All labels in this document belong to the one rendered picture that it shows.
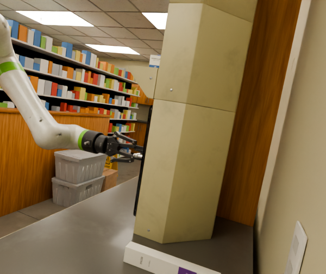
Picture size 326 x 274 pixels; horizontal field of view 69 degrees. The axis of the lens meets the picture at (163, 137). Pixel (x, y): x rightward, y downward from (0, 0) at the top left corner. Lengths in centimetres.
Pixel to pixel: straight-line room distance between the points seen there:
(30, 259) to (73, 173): 235
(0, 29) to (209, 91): 79
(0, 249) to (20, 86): 59
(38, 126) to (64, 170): 220
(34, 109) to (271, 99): 95
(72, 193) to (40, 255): 238
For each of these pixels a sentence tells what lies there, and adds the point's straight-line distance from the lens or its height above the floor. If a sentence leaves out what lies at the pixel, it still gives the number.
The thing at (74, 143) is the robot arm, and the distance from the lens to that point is 105.
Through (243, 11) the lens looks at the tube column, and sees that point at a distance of 91.
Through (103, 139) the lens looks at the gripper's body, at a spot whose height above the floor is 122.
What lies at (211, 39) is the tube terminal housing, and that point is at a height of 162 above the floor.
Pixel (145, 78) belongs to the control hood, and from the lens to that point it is 81.
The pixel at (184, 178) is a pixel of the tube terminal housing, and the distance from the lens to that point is 80.
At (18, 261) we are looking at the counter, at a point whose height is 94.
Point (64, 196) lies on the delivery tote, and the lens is 325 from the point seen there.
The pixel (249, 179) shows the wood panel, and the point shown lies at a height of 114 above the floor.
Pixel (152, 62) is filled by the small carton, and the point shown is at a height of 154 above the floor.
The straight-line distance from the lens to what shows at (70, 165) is 308.
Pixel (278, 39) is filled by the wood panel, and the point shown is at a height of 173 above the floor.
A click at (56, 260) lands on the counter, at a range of 77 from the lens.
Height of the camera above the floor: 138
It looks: 6 degrees down
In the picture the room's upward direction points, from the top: 9 degrees clockwise
